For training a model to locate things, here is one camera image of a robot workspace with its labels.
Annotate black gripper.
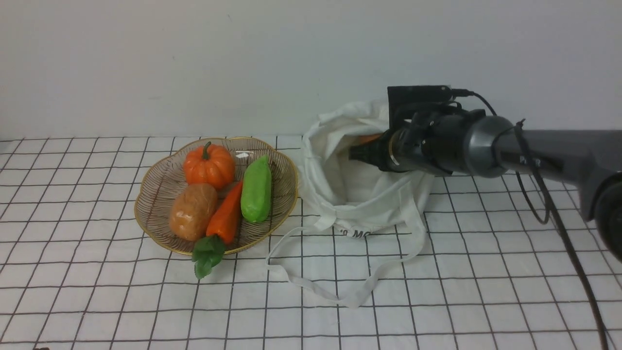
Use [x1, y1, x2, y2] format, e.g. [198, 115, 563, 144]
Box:
[348, 108, 486, 176]

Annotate round brown onion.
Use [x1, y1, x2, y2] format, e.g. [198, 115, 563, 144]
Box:
[358, 134, 382, 144]

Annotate white cloth tote bag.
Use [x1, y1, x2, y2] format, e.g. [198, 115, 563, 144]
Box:
[265, 100, 434, 308]

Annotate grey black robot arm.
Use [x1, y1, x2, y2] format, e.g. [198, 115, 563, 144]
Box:
[348, 106, 622, 259]

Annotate green pepper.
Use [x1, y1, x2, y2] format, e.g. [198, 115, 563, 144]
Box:
[241, 155, 273, 222]

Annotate small orange pumpkin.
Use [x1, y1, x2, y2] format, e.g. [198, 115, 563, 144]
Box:
[183, 141, 236, 190]

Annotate brown potato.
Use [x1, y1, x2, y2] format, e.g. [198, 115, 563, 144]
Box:
[169, 183, 218, 242]

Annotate orange carrot with leaves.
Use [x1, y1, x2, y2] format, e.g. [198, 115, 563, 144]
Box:
[192, 182, 243, 280]

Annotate white black grid tablecloth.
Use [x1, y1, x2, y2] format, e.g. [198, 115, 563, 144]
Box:
[0, 137, 601, 350]

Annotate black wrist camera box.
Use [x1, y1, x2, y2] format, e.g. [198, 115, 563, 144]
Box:
[386, 86, 454, 129]

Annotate black cable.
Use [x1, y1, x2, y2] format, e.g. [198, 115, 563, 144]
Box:
[449, 88, 611, 350]

